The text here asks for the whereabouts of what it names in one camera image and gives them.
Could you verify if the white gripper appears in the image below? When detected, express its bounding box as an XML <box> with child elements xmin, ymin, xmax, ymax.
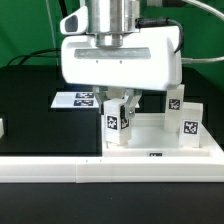
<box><xmin>60</xmin><ymin>6</ymin><xmax>182</xmax><ymax>119</ymax></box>

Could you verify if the white square table top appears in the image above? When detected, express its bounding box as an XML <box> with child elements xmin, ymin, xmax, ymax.
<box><xmin>100</xmin><ymin>114</ymin><xmax>211</xmax><ymax>158</ymax></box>

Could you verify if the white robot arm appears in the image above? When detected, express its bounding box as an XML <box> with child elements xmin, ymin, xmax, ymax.
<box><xmin>60</xmin><ymin>0</ymin><xmax>183</xmax><ymax>118</ymax></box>

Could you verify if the white block at left edge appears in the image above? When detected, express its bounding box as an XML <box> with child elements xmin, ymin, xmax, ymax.
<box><xmin>0</xmin><ymin>115</ymin><xmax>8</xmax><ymax>139</ymax></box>

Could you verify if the white L-shaped obstacle fence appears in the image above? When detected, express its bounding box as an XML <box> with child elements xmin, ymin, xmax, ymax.
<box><xmin>0</xmin><ymin>129</ymin><xmax>224</xmax><ymax>183</ymax></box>

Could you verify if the white marker base plate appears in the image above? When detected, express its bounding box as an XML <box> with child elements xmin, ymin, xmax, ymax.
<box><xmin>50</xmin><ymin>91</ymin><xmax>140</xmax><ymax>109</ymax></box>

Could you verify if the black cable bundle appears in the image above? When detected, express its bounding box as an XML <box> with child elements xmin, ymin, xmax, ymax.
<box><xmin>7</xmin><ymin>0</ymin><xmax>68</xmax><ymax>66</ymax></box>

